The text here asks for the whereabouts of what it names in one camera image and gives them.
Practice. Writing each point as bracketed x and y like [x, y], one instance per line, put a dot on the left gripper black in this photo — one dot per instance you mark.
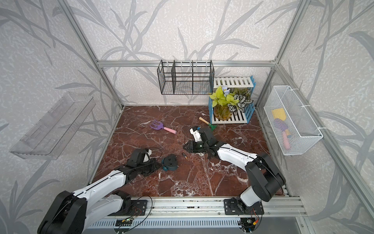
[153, 162]

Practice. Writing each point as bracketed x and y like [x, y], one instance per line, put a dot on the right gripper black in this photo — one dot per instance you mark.
[191, 146]

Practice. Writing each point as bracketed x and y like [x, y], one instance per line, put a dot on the teal alarm clock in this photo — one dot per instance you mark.
[169, 163]

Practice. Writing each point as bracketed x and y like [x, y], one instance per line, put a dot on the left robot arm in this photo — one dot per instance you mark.
[74, 212]

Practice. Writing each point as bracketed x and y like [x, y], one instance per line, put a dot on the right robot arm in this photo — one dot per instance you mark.
[264, 176]

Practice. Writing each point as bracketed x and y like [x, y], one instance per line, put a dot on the green wooden mini rake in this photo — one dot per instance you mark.
[211, 126]

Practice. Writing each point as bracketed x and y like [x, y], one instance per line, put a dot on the purple pink garden fork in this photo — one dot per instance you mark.
[156, 125]

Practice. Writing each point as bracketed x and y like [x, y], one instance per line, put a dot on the potted artificial plant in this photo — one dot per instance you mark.
[227, 103]

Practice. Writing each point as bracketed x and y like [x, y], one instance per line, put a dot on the blue white slatted crate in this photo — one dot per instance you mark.
[234, 82]

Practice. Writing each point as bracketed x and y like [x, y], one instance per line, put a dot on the yellow sponge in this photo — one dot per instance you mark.
[279, 113]

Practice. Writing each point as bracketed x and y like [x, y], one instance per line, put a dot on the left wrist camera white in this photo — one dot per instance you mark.
[147, 155]

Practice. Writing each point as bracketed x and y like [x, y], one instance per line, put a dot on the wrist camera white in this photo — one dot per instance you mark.
[147, 155]
[196, 134]

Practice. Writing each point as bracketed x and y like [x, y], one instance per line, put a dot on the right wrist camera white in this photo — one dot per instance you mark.
[196, 134]

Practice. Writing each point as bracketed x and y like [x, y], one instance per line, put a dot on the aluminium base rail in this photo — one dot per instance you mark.
[194, 207]

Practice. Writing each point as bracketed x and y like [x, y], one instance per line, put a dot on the black wire wall basket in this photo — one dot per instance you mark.
[186, 77]

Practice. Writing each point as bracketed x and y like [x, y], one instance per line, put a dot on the white wire wall basket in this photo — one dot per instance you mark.
[303, 133]

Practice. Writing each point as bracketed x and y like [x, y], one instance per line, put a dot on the clear acrylic wall shelf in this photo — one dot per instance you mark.
[53, 132]

